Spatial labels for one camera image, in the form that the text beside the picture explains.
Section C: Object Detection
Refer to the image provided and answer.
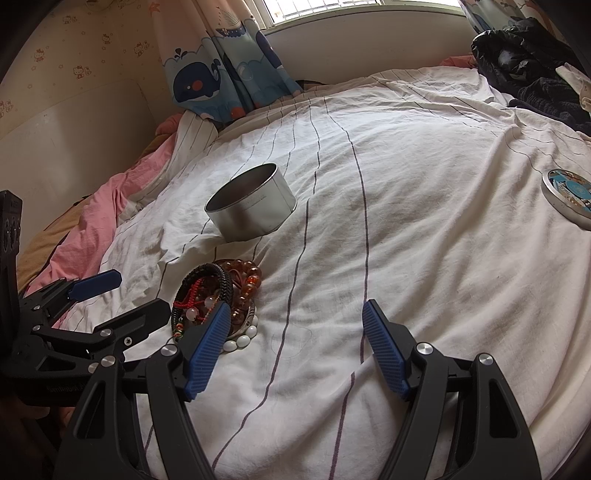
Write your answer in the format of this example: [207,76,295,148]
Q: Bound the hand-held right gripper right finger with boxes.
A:
[361,299,543,480]

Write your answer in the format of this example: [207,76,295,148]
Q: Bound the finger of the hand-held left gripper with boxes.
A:
[21,270,123,326]
[32,298,172,357]

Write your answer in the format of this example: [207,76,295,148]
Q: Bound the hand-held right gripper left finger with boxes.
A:
[55,302,232,480]

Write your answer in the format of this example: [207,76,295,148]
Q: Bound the white oval bead bracelet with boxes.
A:
[216,323,258,354]

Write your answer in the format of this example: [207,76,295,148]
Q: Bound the red corded bracelet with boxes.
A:
[174,276,209,315]

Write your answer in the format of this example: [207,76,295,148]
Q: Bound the black braided bracelet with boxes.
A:
[172,261,232,343]

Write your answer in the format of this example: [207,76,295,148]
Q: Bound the amber bead bracelet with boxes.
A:
[216,259,264,325]

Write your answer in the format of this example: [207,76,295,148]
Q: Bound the round silver metal tin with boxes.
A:
[204,163,297,243]

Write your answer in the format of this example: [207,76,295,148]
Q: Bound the silver bangle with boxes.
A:
[228,299,257,337]

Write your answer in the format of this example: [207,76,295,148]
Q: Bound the brown cloth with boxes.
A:
[18,198,95,278]

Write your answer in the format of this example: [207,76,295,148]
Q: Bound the pink blanket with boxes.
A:
[23,113,195,301]

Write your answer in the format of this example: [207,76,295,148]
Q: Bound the cream headboard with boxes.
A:
[0,78,178,232]

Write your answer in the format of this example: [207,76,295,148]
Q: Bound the white striped duvet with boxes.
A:
[95,65,591,480]

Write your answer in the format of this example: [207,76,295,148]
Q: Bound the round printed tin lid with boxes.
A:
[541,169,591,230]

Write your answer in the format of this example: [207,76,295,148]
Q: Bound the whale print curtain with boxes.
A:
[152,0,304,123]
[459,0,527,34]

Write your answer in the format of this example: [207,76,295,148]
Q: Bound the black jacket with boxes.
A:
[471,18,591,137]

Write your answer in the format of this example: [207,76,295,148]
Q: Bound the white cloth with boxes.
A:
[555,64,591,112]

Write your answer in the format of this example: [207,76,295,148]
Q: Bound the window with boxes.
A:
[263,0,467,27]

